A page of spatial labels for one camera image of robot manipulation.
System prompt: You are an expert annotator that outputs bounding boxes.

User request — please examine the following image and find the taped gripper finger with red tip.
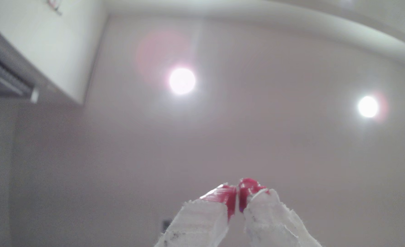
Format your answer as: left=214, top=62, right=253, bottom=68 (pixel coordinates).
left=238, top=178, right=323, bottom=247
left=154, top=184, right=237, bottom=247

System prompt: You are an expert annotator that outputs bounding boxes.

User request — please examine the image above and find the round ceiling light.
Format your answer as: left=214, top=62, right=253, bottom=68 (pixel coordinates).
left=357, top=95, right=379, bottom=119
left=168, top=67, right=197, bottom=96

